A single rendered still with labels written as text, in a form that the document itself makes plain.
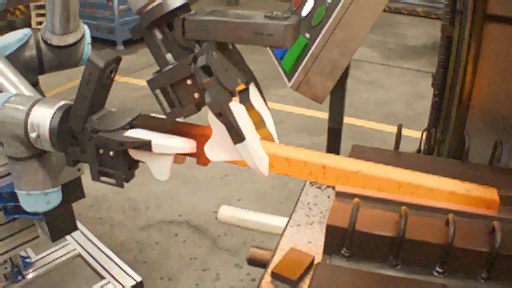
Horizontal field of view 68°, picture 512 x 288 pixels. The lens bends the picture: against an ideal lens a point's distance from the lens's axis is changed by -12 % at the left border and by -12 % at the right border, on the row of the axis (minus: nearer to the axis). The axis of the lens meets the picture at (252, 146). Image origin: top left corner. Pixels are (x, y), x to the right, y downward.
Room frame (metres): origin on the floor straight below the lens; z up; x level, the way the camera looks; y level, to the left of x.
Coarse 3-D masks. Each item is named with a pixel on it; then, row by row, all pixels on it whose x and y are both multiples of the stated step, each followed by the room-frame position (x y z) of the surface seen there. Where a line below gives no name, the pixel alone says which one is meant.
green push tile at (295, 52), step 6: (300, 36) 0.87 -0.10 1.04; (300, 42) 0.85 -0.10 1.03; (306, 42) 0.82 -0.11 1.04; (294, 48) 0.86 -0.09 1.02; (300, 48) 0.83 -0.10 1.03; (306, 48) 0.82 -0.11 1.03; (288, 54) 0.87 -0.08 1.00; (294, 54) 0.84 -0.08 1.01; (300, 54) 0.82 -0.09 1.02; (282, 60) 0.89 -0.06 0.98; (288, 60) 0.85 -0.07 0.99; (294, 60) 0.82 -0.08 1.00; (288, 66) 0.83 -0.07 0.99; (294, 66) 0.82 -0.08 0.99; (288, 72) 0.82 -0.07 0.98
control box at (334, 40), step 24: (336, 0) 0.82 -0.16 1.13; (360, 0) 0.80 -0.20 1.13; (384, 0) 0.80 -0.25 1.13; (312, 24) 0.86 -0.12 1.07; (336, 24) 0.79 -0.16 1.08; (360, 24) 0.80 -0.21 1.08; (312, 48) 0.79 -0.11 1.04; (336, 48) 0.79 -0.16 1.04; (312, 72) 0.79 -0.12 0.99; (336, 72) 0.79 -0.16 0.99; (312, 96) 0.79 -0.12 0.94
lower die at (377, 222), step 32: (384, 160) 0.44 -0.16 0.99; (416, 160) 0.46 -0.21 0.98; (448, 160) 0.46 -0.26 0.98; (352, 192) 0.36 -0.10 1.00; (384, 224) 0.31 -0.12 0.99; (416, 224) 0.31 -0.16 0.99; (480, 224) 0.30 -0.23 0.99; (384, 256) 0.30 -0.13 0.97; (416, 256) 0.29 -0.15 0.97; (448, 256) 0.28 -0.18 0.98; (480, 256) 0.27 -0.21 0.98
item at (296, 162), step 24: (144, 120) 0.46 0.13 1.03; (264, 144) 0.42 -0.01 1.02; (288, 168) 0.39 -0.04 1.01; (312, 168) 0.38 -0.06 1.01; (336, 168) 0.38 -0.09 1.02; (360, 168) 0.38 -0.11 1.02; (384, 168) 0.38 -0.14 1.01; (384, 192) 0.36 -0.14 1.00; (408, 192) 0.35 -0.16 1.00; (432, 192) 0.34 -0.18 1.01; (456, 192) 0.34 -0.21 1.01; (480, 192) 0.34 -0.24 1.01
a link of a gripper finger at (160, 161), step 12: (132, 132) 0.44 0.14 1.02; (144, 132) 0.45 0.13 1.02; (156, 132) 0.45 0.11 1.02; (156, 144) 0.42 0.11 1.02; (168, 144) 0.42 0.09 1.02; (180, 144) 0.43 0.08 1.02; (192, 144) 0.43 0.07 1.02; (132, 156) 0.45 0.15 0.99; (144, 156) 0.44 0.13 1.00; (156, 156) 0.43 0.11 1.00; (168, 156) 0.43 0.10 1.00; (156, 168) 0.43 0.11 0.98; (168, 168) 0.43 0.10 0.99
